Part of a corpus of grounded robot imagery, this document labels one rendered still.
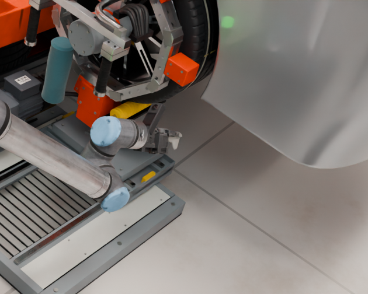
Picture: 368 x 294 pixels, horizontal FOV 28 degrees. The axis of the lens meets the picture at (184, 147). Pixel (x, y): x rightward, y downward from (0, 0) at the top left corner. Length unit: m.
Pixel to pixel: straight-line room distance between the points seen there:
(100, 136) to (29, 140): 0.36
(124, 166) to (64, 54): 0.59
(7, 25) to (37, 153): 1.16
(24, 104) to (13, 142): 1.19
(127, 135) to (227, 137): 1.61
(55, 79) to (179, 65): 0.52
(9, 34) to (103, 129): 0.96
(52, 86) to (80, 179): 0.83
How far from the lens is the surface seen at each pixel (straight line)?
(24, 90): 2.99
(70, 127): 3.18
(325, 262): 3.36
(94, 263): 2.86
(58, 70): 2.77
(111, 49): 2.39
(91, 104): 2.87
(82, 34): 2.58
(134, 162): 3.09
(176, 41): 2.53
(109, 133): 2.17
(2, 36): 3.01
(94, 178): 2.07
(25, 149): 1.89
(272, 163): 3.73
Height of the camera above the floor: 2.24
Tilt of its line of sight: 38 degrees down
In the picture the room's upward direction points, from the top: 20 degrees clockwise
